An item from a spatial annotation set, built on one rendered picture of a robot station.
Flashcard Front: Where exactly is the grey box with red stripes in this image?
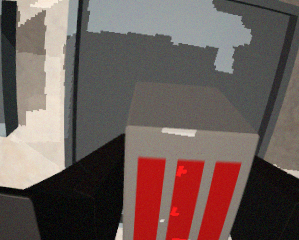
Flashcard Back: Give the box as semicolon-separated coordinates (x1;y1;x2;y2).
122;81;260;240

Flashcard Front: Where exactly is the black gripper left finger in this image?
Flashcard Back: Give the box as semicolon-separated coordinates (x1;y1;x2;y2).
0;133;125;240

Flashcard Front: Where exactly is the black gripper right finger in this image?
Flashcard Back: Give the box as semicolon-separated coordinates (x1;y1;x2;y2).
230;156;299;240

